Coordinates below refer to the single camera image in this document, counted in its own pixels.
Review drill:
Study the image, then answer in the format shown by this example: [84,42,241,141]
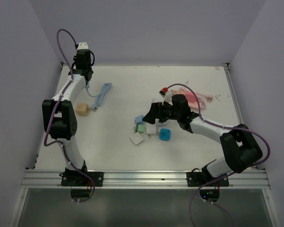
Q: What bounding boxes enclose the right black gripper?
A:
[142,101,181,124]

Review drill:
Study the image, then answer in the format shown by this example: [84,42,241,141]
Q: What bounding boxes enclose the light blue charger plug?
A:
[134,115,144,125]

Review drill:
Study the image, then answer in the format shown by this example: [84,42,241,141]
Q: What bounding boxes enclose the green charger plug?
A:
[133,124,146,133]

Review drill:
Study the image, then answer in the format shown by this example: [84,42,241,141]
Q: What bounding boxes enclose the blue round plug adapter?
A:
[158,128,171,141]

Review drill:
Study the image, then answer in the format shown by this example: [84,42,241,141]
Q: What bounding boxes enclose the pink power strip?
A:
[188,99,206,110]

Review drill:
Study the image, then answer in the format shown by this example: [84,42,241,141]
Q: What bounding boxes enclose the tan cube socket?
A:
[76,103,89,116]

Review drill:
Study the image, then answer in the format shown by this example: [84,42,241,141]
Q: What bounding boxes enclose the white cube charger plug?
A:
[146,124,157,138]

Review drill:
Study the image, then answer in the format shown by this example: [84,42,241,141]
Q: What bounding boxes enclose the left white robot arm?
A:
[42,44,95,186]

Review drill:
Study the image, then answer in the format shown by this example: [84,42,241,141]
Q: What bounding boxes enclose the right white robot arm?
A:
[142,95,263,186]

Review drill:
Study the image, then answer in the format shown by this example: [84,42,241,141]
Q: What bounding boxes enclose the red pink charger plug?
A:
[185,93,196,103]

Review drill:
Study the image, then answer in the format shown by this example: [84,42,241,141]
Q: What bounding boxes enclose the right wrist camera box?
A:
[159,87,172,103]

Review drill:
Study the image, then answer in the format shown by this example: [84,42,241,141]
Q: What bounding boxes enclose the blue coiled cord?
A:
[85,82,113,111]

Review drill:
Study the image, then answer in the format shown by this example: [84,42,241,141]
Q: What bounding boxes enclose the pink cord with plug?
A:
[170,80,214,109]

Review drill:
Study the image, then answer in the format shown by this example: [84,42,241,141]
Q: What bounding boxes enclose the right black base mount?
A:
[186,168,230,187]

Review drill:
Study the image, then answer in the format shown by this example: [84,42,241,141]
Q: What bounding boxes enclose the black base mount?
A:
[59,171,104,187]
[186,168,230,187]

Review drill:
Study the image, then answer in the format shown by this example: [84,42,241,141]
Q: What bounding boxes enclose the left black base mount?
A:
[59,171,104,187]

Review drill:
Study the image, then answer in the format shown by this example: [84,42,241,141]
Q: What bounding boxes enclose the aluminium front rail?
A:
[21,169,270,189]

